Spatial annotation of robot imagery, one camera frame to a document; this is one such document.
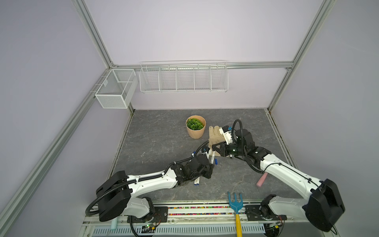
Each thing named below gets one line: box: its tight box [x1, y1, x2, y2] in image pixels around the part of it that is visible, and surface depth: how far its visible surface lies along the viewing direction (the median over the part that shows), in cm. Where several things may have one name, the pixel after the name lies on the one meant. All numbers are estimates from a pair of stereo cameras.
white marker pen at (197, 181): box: [193, 176, 200, 187], surface depth 85 cm
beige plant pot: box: [185, 115, 207, 140], surface depth 99 cm
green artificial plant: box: [186, 118, 204, 131], surface depth 98 cm
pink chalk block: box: [256, 172, 269, 188], surface depth 84 cm
